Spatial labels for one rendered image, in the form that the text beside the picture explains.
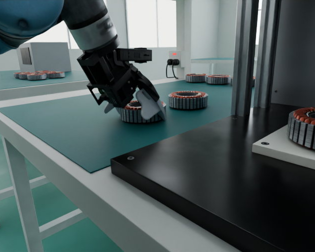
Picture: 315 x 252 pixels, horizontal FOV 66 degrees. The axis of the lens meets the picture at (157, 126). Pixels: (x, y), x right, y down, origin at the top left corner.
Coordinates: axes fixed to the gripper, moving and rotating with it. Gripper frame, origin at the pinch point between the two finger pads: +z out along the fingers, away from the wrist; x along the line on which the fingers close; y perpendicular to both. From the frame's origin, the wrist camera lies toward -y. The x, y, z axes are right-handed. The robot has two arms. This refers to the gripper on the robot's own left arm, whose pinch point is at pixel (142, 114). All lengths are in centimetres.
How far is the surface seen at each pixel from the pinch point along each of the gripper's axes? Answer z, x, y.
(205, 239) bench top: -13.2, 28.6, 25.5
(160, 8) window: 144, -309, -474
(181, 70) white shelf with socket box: 35, -32, -70
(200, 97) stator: 5.4, 8.3, -14.0
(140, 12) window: 125, -323, -415
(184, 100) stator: 4.0, 5.2, -10.7
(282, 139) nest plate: -6.6, 31.5, 7.0
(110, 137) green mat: -6.2, 2.9, 12.8
